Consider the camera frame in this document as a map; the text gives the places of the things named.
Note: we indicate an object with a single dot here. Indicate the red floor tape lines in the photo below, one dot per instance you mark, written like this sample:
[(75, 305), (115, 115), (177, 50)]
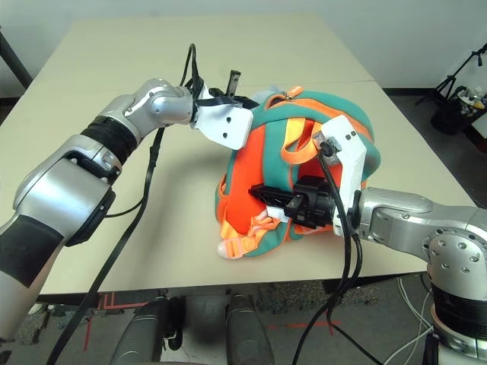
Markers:
[(110, 300)]

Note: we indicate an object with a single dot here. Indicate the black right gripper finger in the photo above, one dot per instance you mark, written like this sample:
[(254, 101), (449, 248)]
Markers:
[(270, 195)]

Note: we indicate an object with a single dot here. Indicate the dark robot right leg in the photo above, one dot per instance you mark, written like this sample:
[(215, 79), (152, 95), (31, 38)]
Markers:
[(249, 331)]

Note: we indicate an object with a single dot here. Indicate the orange and teal backpack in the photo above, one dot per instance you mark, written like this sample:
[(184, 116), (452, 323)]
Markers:
[(258, 159)]

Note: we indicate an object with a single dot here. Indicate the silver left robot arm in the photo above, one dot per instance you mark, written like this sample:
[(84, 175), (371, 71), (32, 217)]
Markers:
[(61, 182)]

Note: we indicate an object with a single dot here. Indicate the red floor tape cross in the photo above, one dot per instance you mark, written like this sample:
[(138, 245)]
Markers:
[(312, 325)]

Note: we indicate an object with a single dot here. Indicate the black bin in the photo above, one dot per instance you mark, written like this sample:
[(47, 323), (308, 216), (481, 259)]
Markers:
[(447, 118)]

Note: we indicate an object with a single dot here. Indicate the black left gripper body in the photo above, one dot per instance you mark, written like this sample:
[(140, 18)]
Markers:
[(218, 93)]

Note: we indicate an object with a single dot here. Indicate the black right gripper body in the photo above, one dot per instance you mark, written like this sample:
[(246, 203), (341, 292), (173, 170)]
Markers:
[(316, 205)]

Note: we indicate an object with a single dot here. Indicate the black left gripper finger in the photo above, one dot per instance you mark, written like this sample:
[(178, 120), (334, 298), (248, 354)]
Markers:
[(234, 83)]

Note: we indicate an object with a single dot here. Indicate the black tripod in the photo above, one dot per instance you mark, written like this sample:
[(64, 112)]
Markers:
[(449, 80)]

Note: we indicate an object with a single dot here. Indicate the black slanted frame bar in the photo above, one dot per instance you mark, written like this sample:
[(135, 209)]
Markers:
[(15, 59)]

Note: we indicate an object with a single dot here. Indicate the white round floor object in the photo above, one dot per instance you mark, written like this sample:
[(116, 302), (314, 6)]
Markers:
[(37, 308)]

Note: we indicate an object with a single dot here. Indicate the dark robot leg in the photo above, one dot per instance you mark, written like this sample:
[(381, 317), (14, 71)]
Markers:
[(249, 331), (141, 334)]

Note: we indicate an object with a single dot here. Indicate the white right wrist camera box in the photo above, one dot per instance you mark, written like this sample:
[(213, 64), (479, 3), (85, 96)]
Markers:
[(352, 159)]

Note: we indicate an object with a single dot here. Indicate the dark robot left leg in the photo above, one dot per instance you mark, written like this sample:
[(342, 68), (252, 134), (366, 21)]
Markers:
[(141, 334)]

